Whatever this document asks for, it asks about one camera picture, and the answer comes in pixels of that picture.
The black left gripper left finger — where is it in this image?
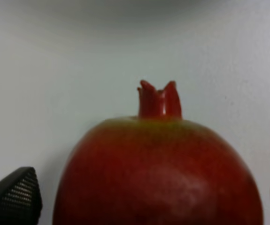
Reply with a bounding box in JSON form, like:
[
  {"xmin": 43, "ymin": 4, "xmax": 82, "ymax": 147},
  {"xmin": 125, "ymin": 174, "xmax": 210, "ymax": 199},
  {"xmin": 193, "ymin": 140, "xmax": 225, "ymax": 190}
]
[{"xmin": 0, "ymin": 166, "xmax": 42, "ymax": 225}]

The red pomegranate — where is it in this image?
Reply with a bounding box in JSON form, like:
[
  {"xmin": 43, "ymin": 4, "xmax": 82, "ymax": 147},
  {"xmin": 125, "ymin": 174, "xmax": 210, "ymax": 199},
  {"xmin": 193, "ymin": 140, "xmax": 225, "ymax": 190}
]
[{"xmin": 52, "ymin": 81, "xmax": 264, "ymax": 225}]

